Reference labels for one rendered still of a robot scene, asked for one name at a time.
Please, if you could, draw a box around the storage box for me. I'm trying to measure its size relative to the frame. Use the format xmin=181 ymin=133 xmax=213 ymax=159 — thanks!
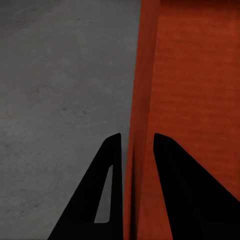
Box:
xmin=123 ymin=0 xmax=240 ymax=240

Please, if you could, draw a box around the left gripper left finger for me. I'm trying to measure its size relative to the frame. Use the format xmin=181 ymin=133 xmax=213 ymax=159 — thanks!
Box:
xmin=48 ymin=133 xmax=124 ymax=240

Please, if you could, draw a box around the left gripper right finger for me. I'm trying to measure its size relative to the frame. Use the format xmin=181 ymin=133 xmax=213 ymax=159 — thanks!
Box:
xmin=153 ymin=133 xmax=240 ymax=240

